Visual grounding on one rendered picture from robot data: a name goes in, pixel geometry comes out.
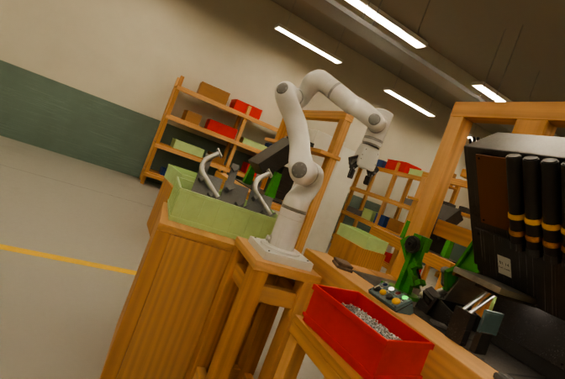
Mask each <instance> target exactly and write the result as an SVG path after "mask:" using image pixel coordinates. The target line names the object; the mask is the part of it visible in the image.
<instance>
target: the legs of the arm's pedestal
mask: <svg viewBox="0 0 565 379"><path fill-rule="evenodd" d="M313 285H314V284H310V283H307V282H301V281H297V280H296V282H294V281H293V280H292V279H290V278H286V277H283V276H277V275H273V274H270V273H266V272H263V271H257V270H253V269H252V267H251V265H250V264H249V263H248V261H247V260H246V258H245V257H244V256H243V255H242V254H241V253H240V251H239V249H238V248H237V247H236V245H235V247H234V249H233V251H232V254H231V256H230V260H229V262H228V265H227V266H226V269H225V272H224V275H223V278H222V280H221V283H220V284H219V289H218V291H217V293H216V296H215V298H214V301H213V304H212V307H211V309H210V311H209V315H208V317H207V319H206V322H205V325H204V326H203V331H202V333H201V335H200V337H199V340H198V343H197V346H196V348H195V351H194V353H193V357H192V359H191V361H190V364H189V366H188V369H187V372H186V375H185V377H184V379H254V378H253V375H254V372H255V370H256V367H257V364H258V361H259V360H260V357H261V353H262V351H263V349H264V346H265V343H266V342H267V337H268V335H269V333H270V331H271V328H272V325H273V322H274V319H275V318H276V315H277V311H278V309H279V307H283V308H285V310H284V313H283V316H282V319H281V322H280V324H279V326H278V328H277V332H276V334H275V337H274V340H273V342H272V345H271V348H270V350H269V352H268V355H267V358H266V361H265V364H264V366H263V368H262V370H261V375H260V376H259V379H273V377H274V375H275V373H276V370H277V367H278V364H279V362H280V360H281V357H282V355H283V352H284V349H285V346H286V344H287V342H288V338H289V335H290V333H289V329H290V327H291V324H292V322H293V318H294V316H295V314H296V315H301V316H303V315H302V313H303V312H306V310H307V307H308V305H309V301H310V299H311V297H312V294H313V292H314V290H313V289H312V287H313ZM238 288H239V291H238ZM237 291H238V293H237ZM236 293H237V296H236V298H235V295H236ZM234 299H235V302H234ZM233 302H234V304H233V307H232V309H231V306H232V303H233ZM257 302H259V303H261V305H260V307H259V309H258V312H257V314H256V318H255V320H254V323H253V325H252V327H251V332H250V333H249V336H248V338H247V341H246V344H245V347H244V349H243V351H242V354H241V356H240V360H239V362H238V365H234V364H235V359H236V357H237V355H238V353H239V350H240V347H241V344H242V341H243V339H244V337H245V335H246V331H247V329H248V326H249V323H250V321H251V318H252V315H253V313H254V311H255V308H256V305H257ZM230 309H231V311H230ZM229 312H230V315H229V317H228V314H229ZM227 317H228V320H227V322H226V325H225V327H224V324H225V321H226V319H227ZM223 327H224V331H223V333H222V335H221V332H222V330H223ZM220 335H221V338H220V340H219V337H220ZM218 341H219V344H218ZM217 344H218V346H217V349H216V351H215V353H214V350H215V348H216V345H217ZM213 354H214V357H213V359H212V356H213ZM211 359H212V361H211Z"/></svg>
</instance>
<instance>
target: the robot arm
mask: <svg viewBox="0 0 565 379"><path fill-rule="evenodd" d="M317 92H321V93H322V94H324V95H325V96H326V97H327V98H329V100H331V102H333V103H334V104H335V105H336V106H338V107H339V108H340V109H342V110H343V111H344V112H346V113H347V114H350V115H352V116H353V117H355V118H357V119H358V120H359V121H361V122H362V123H363V124H365V125H366V126H367V131H366V133H365V135H364V138H363V140H362V142H363V143H361V144H360V145H359V147H358V148H357V150H356V153H355V155H354V156H350V157H348V161H349V162H348V164H349V168H350V170H349V172H348V175H347V177H348V178H351V179H352V178H353V176H354V173H355V171H356V170H355V169H356V168H357V167H360V168H362V169H364V170H367V176H365V179H364V181H363V184H365V185H368V184H369V182H370V180H371V177H373V176H374V175H376V173H378V172H379V169H378V167H377V162H378V157H379V151H380V150H379V148H381V147H382V144H383V141H384V138H385V136H386V133H387V132H388V127H389V125H390V123H391V120H392V118H393V114H392V113H391V112H389V111H388V110H386V109H382V108H375V107H373V106H372V105H371V104H370V103H368V102H367V101H366V100H364V99H362V98H360V97H358V96H357V95H356V94H354V93H353V92H352V91H351V90H349V89H348V88H347V87H345V86H344V85H343V84H342V83H340V82H339V81H338V80H336V79H335V78H334V77H333V76H332V75H331V74H329V73H328V72H327V71H324V70H315V71H311V72H310V73H308V74H307V75H306V76H305V77H304V79H303V80H302V83H301V85H300V87H299V88H296V87H295V86H294V85H293V84H292V83H291V82H280V83H279V84H277V86H276V88H275V98H276V101H277V105H278V108H279V110H280V112H281V114H282V117H283V120H284V122H285V124H286V128H287V132H288V140H289V156H288V171H289V175H290V177H291V178H292V180H293V181H294V182H295V185H294V186H293V188H292V189H291V190H290V191H289V192H288V193H287V194H286V196H285V198H284V199H283V201H282V206H281V208H280V211H279V213H278V216H277V220H276V223H275V224H274V227H273V230H272V234H271V235H267V237H266V238H265V239H262V240H261V244H262V245H264V246H266V247H267V248H268V249H270V250H274V251H276V252H278V253H280V254H283V255H288V256H292V257H300V253H299V252H298V251H297V250H295V249H294V247H295V245H296V242H297V239H298V236H299V233H300V230H301V228H302V226H303V223H304V219H305V216H306V213H307V212H308V209H309V205H310V204H311V202H312V200H313V199H314V197H315V196H316V194H317V193H318V191H319V190H320V188H321V186H322V183H323V180H324V172H323V170H322V168H321V167H320V166H319V165H318V164H316V163H314V162H313V159H312V156H311V152H310V137H309V129H308V125H307V121H306V118H305V117H304V112H303V110H302V108H304V107H305V106H306V105H308V103H309V102H310V100H311V99H312V98H313V96H314V95H315V94H316V93H317Z"/></svg>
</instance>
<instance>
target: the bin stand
mask: <svg viewBox="0 0 565 379"><path fill-rule="evenodd" d="M303 318H304V316H301V315H296V314H295V316H294V318H293V322H292V324H291V327H290V329H289V333H290V335H289V338H288V342H287V344H286V346H285V349H284V352H283V353H282V357H281V360H280V362H279V364H278V367H277V370H276V373H275V375H274V377H273V379H296V378H297V375H298V372H299V369H300V366H301V365H302V362H303V359H304V356H305V354H307V355H308V357H309V358H310V359H311V361H312V362H313V363H314V364H315V365H316V366H317V368H318V369H319V370H320V372H321V373H322V374H323V376H324V378H323V379H363V378H362V377H361V376H360V375H359V374H358V373H357V372H356V371H355V370H354V369H353V368H352V367H351V366H350V365H349V364H348V363H347V362H346V361H345V360H344V359H343V358H341V357H340V356H339V355H338V354H337V353H336V352H335V351H334V350H333V349H332V348H331V347H330V346H329V345H328V344H327V343H326V342H325V341H324V340H323V339H322V338H321V337H320V336H319V335H318V334H317V333H315V332H314V331H313V330H312V329H311V328H310V327H309V326H308V325H307V324H306V323H305V322H304V321H303Z"/></svg>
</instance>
